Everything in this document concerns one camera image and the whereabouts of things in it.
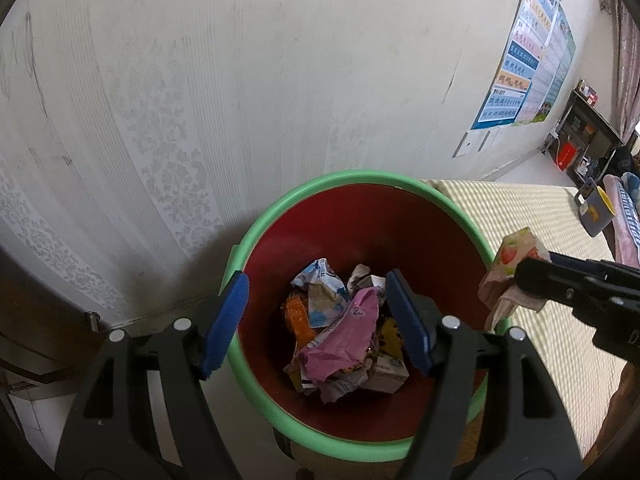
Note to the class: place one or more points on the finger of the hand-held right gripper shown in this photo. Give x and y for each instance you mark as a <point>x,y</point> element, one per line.
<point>585,266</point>
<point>555,285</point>

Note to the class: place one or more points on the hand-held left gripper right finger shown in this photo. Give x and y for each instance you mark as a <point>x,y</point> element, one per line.
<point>407,320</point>

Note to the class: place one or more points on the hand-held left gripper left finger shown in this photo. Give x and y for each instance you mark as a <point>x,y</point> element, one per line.
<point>225,325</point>

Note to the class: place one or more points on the yellow snack wrapper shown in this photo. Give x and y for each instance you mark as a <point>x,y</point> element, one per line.
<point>387,337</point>

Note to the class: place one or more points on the strawberry print wrapper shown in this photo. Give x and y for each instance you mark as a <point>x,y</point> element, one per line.
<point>510,260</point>

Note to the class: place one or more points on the white drink carton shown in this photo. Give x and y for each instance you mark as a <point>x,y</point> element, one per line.
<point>385,375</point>

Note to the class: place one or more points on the pink snack wrapper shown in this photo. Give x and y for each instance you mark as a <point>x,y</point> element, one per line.
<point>345,340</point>

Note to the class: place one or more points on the orange snack wrapper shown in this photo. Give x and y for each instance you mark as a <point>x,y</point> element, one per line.
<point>297,320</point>

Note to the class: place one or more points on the white light-blue wrapper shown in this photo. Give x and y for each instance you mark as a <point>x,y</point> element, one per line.
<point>322,300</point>

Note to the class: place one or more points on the red bin with green rim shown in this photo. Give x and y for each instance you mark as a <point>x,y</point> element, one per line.
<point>350,220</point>

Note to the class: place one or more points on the grey mug with yellow inside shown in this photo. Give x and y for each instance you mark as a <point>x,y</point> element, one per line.
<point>595,215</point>

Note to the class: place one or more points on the bed with checked blanket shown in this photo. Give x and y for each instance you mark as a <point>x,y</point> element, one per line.
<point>625,210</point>

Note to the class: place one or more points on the red bag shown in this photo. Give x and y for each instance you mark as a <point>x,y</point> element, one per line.
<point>567,155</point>

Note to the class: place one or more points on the dark clothes pile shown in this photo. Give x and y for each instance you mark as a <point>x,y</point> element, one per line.
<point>622,160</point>

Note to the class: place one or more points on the dark metal shelf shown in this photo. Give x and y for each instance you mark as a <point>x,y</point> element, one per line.
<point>585,125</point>

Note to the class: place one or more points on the pink patterned curtain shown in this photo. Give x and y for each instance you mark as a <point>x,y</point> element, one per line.
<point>627,60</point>

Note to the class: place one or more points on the white wall socket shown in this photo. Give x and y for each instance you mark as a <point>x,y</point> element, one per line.
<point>495,136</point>
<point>485,140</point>
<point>462,145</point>

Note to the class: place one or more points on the pale chart wall poster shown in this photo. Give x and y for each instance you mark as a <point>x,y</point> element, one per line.
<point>547,60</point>

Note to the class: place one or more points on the teal chart wall poster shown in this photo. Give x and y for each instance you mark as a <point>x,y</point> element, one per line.
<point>565,55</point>

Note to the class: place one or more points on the large blue-bordered wall poster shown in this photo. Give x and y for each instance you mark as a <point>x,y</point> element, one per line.
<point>520,60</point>

